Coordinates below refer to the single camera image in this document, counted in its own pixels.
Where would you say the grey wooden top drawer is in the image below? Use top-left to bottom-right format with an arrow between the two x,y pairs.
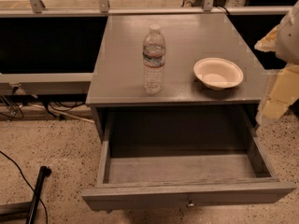
82,106 -> 296,211

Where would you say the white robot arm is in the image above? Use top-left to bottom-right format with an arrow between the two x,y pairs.
254,1 -> 299,125

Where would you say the metal drawer knob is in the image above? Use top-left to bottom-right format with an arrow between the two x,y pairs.
186,198 -> 195,208

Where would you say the white paper bowl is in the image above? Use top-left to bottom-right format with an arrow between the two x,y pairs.
193,58 -> 244,91

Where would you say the clear plastic water bottle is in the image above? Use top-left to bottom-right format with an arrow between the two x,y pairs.
142,24 -> 166,94

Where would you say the grey wooden cabinet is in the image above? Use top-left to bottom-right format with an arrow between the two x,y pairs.
87,14 -> 270,136

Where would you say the black stand leg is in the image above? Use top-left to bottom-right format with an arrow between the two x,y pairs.
26,166 -> 51,224

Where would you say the grey metal railing frame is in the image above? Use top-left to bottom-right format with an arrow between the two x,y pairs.
0,0 -> 297,95

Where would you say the black cable bundle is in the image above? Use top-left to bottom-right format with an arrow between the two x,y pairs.
0,86 -> 94,124

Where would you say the black floor cable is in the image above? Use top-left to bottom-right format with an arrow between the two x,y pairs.
0,150 -> 50,224

